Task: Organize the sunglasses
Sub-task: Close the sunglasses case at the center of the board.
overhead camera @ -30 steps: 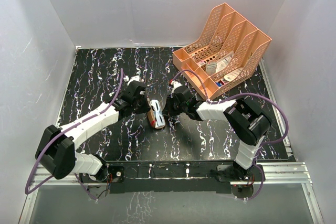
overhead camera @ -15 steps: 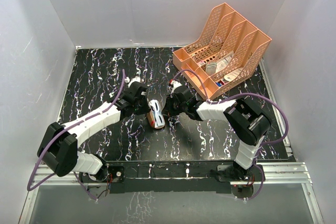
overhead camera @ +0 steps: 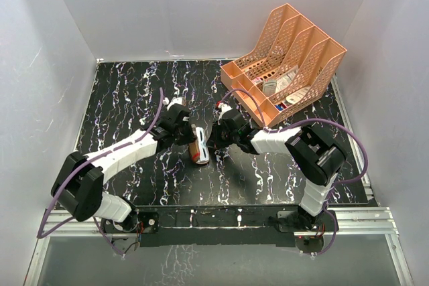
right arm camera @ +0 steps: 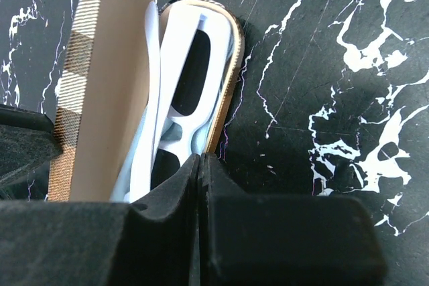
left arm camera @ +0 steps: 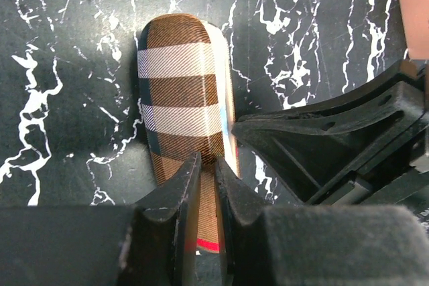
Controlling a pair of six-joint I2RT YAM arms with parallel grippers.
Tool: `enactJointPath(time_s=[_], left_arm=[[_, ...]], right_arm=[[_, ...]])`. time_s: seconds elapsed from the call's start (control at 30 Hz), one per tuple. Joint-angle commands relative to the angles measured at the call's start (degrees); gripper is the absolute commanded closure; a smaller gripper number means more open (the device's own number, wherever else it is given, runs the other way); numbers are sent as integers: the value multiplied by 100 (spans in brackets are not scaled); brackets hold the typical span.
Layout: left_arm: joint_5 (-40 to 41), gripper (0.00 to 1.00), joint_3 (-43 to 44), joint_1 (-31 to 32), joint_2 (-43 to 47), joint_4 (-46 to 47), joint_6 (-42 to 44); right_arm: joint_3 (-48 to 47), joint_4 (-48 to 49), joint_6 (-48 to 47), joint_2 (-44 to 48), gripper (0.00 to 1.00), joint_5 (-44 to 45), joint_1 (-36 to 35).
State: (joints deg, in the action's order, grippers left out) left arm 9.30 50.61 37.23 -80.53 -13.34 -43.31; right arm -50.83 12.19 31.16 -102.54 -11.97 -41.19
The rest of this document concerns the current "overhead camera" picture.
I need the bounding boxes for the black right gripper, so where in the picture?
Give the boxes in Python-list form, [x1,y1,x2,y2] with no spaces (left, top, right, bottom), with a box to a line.
[206,121,239,149]

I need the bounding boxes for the brown glasses case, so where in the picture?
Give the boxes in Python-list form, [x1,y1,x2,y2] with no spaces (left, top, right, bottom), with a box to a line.
[188,124,206,165]

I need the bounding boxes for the white sunglasses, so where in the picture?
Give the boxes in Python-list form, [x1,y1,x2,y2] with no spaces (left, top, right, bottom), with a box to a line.
[196,127,209,165]

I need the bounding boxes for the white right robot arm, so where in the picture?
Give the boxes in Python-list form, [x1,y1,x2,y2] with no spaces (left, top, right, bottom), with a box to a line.
[206,110,347,230]

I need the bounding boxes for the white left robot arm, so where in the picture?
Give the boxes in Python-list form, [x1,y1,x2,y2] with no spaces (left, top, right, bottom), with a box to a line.
[51,102,196,232]

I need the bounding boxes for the red and blue small items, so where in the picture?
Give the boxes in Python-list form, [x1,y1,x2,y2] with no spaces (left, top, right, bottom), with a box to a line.
[275,103,287,111]

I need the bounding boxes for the grey folded pouch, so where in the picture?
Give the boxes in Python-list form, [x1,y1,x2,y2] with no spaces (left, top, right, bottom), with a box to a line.
[262,79,277,96]

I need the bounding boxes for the white round disc item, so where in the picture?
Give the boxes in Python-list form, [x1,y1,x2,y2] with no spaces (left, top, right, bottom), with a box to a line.
[286,87,309,104]

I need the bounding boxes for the peach plastic desk organizer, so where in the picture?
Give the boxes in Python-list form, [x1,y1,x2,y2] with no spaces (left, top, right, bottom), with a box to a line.
[221,3,347,127]

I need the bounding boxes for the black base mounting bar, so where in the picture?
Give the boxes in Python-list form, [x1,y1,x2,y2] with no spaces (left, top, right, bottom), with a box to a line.
[101,206,339,252]

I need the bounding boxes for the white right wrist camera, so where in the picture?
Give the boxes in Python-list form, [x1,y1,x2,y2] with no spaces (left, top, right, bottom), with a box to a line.
[216,102,232,114]

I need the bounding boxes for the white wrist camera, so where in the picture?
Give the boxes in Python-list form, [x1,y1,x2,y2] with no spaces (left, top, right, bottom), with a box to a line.
[162,97,185,109]
[216,102,232,114]

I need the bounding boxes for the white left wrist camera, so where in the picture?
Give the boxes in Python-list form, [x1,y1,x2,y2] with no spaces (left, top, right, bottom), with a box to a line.
[162,97,185,109]

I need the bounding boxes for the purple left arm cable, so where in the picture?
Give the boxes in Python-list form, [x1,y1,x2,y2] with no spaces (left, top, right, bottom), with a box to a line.
[36,87,167,239]

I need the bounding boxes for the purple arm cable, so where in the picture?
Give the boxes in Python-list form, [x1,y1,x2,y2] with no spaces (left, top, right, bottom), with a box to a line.
[217,88,369,213]
[36,87,167,239]

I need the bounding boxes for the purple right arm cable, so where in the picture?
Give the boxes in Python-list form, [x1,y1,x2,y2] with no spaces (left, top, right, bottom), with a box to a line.
[217,88,369,213]

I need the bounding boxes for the aluminium frame rail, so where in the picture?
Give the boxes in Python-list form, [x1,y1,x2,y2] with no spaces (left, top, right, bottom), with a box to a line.
[42,206,398,234]

